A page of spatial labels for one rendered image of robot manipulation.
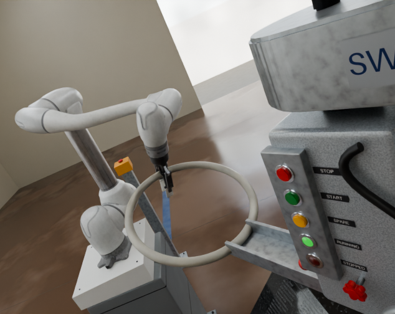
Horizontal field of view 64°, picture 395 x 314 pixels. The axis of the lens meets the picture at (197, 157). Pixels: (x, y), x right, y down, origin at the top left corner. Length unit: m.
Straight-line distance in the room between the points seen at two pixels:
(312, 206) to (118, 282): 1.23
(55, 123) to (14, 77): 6.57
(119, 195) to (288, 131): 1.30
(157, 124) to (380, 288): 0.81
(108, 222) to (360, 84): 1.39
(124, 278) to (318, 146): 1.29
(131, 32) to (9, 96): 2.99
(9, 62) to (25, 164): 2.30
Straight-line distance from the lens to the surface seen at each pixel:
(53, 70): 7.65
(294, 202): 0.58
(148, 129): 1.14
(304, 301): 1.25
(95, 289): 1.70
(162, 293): 1.70
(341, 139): 0.49
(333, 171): 0.53
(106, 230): 1.64
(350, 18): 0.42
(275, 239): 1.05
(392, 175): 0.50
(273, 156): 0.55
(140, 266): 1.59
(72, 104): 1.59
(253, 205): 1.14
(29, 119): 1.48
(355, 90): 0.45
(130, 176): 2.50
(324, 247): 0.64
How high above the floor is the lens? 1.78
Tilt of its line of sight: 21 degrees down
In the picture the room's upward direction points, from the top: 25 degrees counter-clockwise
